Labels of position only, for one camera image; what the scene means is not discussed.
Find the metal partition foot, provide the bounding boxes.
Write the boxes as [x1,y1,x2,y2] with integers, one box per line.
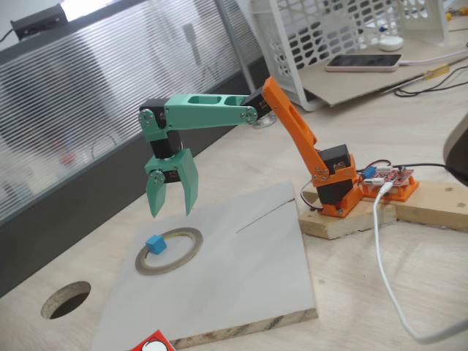
[254,111,278,131]

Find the smartphone with pink case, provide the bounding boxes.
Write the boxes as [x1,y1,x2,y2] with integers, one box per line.
[325,53,403,73]

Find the white earbuds case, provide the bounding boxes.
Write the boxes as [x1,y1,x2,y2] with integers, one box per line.
[377,36,405,52]

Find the yellow handled screwdriver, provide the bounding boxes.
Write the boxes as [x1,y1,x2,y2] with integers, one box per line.
[383,64,453,92]

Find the red circuit board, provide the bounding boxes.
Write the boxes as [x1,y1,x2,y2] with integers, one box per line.
[360,164,416,188]

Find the ribbed glass desk partition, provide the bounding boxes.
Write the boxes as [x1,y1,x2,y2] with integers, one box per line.
[0,0,271,297]

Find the black depth camera sensor bar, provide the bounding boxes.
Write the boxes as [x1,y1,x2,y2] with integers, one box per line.
[10,4,67,40]

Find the grey rounded object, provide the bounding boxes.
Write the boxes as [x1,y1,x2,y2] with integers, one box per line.
[442,113,468,176]

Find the grey ring of tape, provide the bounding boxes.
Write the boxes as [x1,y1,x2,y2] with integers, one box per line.
[135,227,204,275]

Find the pale wooden base block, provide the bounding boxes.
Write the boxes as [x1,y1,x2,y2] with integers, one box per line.
[298,182,399,241]

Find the black power cable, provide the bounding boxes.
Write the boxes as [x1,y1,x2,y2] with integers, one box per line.
[393,162,468,187]

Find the orange circuit board mount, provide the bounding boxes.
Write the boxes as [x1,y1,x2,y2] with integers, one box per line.
[360,175,420,203]

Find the red and white carton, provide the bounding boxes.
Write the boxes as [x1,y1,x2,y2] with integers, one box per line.
[126,328,175,351]

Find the white USB cable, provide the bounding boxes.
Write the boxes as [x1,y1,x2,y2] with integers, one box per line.
[371,182,468,344]

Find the white laminated particle board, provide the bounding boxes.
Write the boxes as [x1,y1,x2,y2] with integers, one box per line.
[91,181,318,351]

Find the pale wooden plank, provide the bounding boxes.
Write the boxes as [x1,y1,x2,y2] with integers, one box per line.
[393,178,468,233]

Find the pale pink charging cable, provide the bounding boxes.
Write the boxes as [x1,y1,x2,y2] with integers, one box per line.
[398,49,468,67]

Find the blue cube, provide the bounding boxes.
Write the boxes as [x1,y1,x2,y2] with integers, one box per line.
[145,235,167,255]

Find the white perforated plastic basket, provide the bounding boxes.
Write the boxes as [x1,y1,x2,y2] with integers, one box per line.
[250,0,450,113]

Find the servo wire at base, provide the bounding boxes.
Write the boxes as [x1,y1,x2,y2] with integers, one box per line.
[299,182,325,214]

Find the brown cardboard sheet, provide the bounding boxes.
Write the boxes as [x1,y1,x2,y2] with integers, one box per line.
[301,43,449,108]

